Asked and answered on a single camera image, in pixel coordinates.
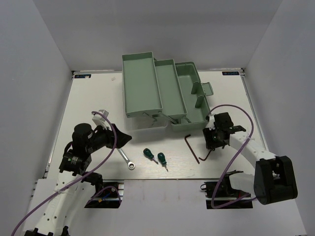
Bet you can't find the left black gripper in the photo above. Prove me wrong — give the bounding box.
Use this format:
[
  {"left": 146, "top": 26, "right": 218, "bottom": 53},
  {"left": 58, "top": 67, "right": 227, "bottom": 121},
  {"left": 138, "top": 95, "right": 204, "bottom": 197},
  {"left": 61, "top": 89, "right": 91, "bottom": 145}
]
[{"left": 86, "top": 122, "right": 132, "bottom": 153}]

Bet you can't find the green toolbox with clear lid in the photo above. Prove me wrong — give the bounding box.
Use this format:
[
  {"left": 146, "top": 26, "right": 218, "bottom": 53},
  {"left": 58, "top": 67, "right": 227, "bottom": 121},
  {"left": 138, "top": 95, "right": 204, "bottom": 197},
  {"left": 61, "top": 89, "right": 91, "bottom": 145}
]
[{"left": 122, "top": 52, "right": 214, "bottom": 132}]

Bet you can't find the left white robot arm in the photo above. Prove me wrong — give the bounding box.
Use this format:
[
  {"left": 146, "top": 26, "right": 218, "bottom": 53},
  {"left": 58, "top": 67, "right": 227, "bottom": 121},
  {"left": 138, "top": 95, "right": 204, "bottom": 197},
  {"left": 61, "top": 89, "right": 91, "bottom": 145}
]
[{"left": 25, "top": 123, "right": 132, "bottom": 236}]

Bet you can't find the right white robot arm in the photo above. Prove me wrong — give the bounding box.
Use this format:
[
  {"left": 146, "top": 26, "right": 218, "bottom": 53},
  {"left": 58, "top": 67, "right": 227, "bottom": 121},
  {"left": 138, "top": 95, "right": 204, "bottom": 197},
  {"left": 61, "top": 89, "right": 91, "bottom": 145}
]
[{"left": 203, "top": 113, "right": 298, "bottom": 205}]

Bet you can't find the middle dark hex key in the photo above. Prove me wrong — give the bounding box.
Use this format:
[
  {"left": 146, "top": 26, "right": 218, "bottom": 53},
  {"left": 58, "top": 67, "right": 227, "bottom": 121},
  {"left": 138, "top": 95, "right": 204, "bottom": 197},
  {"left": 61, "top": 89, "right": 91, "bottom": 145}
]
[{"left": 198, "top": 149, "right": 211, "bottom": 161}]

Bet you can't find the dark hex key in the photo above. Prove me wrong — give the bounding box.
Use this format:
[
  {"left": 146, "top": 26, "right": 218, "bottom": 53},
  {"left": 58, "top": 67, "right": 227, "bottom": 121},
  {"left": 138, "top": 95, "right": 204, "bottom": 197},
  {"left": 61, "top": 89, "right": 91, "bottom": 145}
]
[
  {"left": 198, "top": 149, "right": 211, "bottom": 161},
  {"left": 184, "top": 134, "right": 200, "bottom": 164}
]

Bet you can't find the large silver ratchet wrench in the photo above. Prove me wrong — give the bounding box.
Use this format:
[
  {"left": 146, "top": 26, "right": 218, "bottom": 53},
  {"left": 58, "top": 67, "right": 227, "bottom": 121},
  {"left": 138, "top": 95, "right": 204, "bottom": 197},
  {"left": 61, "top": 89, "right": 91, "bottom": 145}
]
[{"left": 117, "top": 148, "right": 135, "bottom": 170}]

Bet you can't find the left green stubby screwdriver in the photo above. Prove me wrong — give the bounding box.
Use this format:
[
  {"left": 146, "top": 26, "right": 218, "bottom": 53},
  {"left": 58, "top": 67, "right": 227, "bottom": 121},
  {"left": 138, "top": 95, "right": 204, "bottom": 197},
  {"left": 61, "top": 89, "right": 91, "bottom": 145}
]
[{"left": 143, "top": 148, "right": 158, "bottom": 164}]

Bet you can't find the green stubby screwdriver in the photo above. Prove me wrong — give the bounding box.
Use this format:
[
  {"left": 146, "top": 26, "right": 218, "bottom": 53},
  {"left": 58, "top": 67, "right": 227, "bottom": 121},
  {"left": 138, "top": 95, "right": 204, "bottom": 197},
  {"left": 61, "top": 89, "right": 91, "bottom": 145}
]
[
  {"left": 143, "top": 148, "right": 158, "bottom": 164},
  {"left": 157, "top": 152, "right": 168, "bottom": 171}
]

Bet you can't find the left dark hex key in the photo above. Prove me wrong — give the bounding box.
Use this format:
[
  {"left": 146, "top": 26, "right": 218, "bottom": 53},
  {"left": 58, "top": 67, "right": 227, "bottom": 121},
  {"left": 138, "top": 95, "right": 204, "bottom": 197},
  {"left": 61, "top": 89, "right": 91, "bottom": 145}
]
[{"left": 184, "top": 134, "right": 200, "bottom": 164}]

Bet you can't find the right green stubby screwdriver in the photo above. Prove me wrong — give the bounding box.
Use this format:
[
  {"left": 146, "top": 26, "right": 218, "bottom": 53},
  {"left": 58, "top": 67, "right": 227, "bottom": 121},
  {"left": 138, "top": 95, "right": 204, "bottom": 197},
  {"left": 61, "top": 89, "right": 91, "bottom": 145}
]
[{"left": 157, "top": 152, "right": 168, "bottom": 171}]

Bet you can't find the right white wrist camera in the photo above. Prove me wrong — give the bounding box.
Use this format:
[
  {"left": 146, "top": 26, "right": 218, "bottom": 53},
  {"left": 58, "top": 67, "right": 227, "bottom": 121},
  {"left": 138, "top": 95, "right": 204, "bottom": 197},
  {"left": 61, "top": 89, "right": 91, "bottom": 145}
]
[{"left": 206, "top": 114, "right": 215, "bottom": 130}]

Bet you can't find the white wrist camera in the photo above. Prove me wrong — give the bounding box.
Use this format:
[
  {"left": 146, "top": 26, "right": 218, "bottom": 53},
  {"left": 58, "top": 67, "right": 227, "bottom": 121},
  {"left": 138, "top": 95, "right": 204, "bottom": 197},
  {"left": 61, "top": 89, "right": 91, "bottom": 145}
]
[
  {"left": 92, "top": 109, "right": 109, "bottom": 129},
  {"left": 206, "top": 114, "right": 215, "bottom": 130}
]

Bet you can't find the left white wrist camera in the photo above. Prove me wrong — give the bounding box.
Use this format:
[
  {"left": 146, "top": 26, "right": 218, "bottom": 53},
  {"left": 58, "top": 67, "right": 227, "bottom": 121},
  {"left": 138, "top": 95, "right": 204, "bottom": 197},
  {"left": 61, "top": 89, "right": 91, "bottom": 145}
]
[{"left": 92, "top": 109, "right": 109, "bottom": 129}]

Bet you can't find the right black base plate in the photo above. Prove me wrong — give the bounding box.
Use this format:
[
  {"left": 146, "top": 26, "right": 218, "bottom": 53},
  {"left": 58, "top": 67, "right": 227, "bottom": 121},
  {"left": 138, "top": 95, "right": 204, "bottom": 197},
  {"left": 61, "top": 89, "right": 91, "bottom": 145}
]
[{"left": 200, "top": 181, "right": 253, "bottom": 209}]

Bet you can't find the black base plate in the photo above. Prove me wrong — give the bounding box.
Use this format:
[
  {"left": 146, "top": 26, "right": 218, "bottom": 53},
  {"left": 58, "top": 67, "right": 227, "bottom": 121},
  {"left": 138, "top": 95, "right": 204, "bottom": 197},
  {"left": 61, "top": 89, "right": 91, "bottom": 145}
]
[
  {"left": 200, "top": 181, "right": 253, "bottom": 209},
  {"left": 85, "top": 180, "right": 124, "bottom": 209}
]

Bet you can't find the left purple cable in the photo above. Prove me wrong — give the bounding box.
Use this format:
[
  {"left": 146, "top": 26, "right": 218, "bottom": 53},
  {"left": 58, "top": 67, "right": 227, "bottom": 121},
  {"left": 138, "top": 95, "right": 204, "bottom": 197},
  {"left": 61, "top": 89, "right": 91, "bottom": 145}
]
[{"left": 11, "top": 111, "right": 122, "bottom": 236}]

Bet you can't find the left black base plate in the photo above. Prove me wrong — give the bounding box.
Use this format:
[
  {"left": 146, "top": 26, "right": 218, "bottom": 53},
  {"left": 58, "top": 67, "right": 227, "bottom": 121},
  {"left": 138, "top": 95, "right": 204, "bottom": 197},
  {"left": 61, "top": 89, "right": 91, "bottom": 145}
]
[{"left": 85, "top": 180, "right": 124, "bottom": 209}]

